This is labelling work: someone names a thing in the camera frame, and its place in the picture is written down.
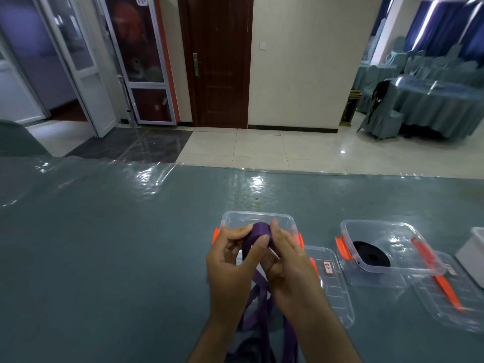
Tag person's left hand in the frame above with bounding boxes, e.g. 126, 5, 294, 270
206, 224, 270, 322

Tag person's right hand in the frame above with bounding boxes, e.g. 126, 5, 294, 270
260, 219, 330, 322

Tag purple ribbon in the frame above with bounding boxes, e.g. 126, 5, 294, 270
226, 222, 299, 363

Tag person's right forearm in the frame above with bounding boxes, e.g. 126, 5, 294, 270
285, 309, 364, 363

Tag person's left forearm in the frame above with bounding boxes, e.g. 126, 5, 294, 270
187, 317, 244, 363

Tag clear box with orange clips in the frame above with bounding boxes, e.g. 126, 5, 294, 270
212, 211, 305, 267

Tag clear lid with white label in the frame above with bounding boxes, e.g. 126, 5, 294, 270
304, 246, 355, 329

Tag black ribbon roll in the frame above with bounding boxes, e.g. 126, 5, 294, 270
352, 241, 391, 268

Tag clear box holding black roll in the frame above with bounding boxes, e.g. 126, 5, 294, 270
335, 219, 447, 288

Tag blue tablecloth with clear cover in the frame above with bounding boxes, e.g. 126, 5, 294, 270
0, 155, 484, 363

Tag gold stand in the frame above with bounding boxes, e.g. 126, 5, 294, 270
339, 90, 363, 127

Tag clear lid with orange clip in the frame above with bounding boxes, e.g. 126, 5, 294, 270
410, 251, 484, 333

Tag blue covered chair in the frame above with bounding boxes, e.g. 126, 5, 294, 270
356, 81, 404, 140

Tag dark brown wooden door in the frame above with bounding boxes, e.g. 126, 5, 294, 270
177, 0, 254, 129

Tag black bag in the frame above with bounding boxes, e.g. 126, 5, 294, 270
366, 80, 392, 125

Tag white plastic box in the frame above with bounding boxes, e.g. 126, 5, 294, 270
455, 227, 484, 290

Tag glass door with red edge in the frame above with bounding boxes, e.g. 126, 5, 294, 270
96, 0, 181, 126

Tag round table with blue cloth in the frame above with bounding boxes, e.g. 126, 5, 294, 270
391, 76, 484, 139

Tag group of blue covered chairs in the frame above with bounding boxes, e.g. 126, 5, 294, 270
384, 36, 484, 89

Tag white framed glass door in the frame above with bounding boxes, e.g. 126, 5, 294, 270
32, 0, 118, 138

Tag dark blue curtains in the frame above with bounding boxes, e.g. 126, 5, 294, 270
403, 0, 484, 66

